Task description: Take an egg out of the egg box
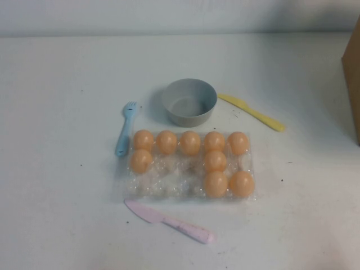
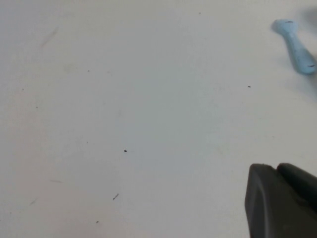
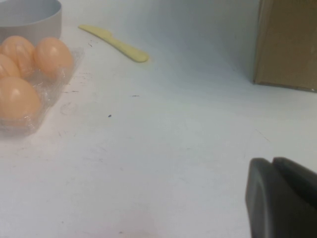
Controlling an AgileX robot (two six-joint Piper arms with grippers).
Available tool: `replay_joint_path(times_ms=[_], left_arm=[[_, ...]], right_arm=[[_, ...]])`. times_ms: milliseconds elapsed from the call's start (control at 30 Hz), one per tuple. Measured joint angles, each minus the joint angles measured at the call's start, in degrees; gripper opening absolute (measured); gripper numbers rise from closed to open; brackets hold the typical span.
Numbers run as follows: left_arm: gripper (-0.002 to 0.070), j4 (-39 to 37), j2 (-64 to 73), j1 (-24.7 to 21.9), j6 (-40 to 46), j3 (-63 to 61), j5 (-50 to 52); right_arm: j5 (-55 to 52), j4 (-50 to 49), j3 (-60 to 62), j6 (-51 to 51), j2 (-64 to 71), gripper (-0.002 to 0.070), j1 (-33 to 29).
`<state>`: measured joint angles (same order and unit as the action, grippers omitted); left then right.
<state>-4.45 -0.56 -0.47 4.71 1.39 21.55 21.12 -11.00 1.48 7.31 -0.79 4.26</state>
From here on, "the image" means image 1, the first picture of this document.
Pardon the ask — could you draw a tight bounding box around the orange plastic egg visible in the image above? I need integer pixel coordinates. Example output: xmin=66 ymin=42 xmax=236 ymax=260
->
xmin=203 ymin=150 xmax=228 ymax=173
xmin=203 ymin=170 xmax=229 ymax=198
xmin=130 ymin=148 xmax=154 ymax=174
xmin=179 ymin=130 xmax=201 ymax=156
xmin=229 ymin=170 xmax=255 ymax=200
xmin=227 ymin=131 xmax=250 ymax=156
xmin=203 ymin=131 xmax=226 ymax=154
xmin=133 ymin=129 xmax=155 ymax=151
xmin=156 ymin=130 xmax=177 ymax=155

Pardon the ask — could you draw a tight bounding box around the grey round bowl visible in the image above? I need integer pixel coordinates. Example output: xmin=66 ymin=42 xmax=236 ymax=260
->
xmin=161 ymin=78 xmax=218 ymax=126

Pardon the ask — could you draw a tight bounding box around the light blue plastic fork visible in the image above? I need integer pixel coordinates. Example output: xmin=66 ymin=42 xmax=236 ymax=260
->
xmin=114 ymin=101 xmax=138 ymax=158

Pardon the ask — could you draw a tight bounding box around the brown cardboard box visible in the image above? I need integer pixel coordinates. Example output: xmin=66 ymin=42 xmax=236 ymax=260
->
xmin=341 ymin=28 xmax=360 ymax=147

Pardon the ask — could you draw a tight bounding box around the yellow plastic knife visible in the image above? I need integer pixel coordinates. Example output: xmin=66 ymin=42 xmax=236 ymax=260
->
xmin=218 ymin=93 xmax=286 ymax=132

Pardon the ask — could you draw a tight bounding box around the clear plastic egg tray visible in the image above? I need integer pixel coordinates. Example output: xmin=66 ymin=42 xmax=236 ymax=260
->
xmin=120 ymin=128 xmax=258 ymax=204

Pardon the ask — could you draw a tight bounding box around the pink plastic knife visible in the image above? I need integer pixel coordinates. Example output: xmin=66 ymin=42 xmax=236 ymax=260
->
xmin=124 ymin=199 xmax=216 ymax=244

